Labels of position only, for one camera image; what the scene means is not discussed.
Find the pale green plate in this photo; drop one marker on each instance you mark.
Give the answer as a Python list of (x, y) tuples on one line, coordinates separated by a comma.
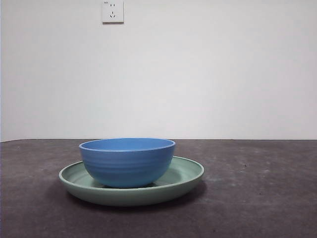
[(128, 197)]

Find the white wall socket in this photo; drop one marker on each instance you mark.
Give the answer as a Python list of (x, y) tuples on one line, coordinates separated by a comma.
[(113, 12)]

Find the blue ribbed bowl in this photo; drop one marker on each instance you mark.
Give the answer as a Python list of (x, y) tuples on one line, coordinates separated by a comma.
[(127, 163)]

